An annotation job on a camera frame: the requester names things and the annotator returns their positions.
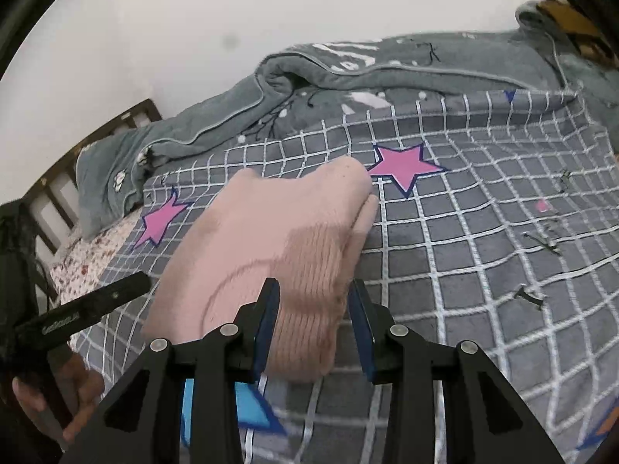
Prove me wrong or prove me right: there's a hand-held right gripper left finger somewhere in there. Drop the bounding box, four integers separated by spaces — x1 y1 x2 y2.
58 278 281 464

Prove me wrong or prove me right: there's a pink knit sweater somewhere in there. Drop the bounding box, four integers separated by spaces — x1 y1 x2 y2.
140 156 380 382

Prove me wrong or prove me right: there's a brown patterned cloth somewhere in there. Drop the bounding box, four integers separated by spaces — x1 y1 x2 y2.
537 0 616 66

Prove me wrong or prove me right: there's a person's left hand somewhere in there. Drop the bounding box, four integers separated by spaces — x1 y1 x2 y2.
12 348 106 445

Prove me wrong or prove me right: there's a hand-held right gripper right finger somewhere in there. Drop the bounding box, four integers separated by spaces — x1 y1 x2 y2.
348 279 566 464

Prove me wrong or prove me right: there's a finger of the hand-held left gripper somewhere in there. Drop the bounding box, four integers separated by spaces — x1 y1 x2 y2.
89 271 153 317

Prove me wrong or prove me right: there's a grey fleece blanket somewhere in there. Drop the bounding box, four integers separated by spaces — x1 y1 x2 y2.
75 2 619 240

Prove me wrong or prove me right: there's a floral bed sheet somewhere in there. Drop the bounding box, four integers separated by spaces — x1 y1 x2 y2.
48 213 146 303

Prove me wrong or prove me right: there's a dark wooden headboard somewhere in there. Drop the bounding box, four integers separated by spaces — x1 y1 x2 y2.
22 98 162 257

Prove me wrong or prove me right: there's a grey checked star blanket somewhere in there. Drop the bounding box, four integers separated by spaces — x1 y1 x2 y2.
72 89 619 464

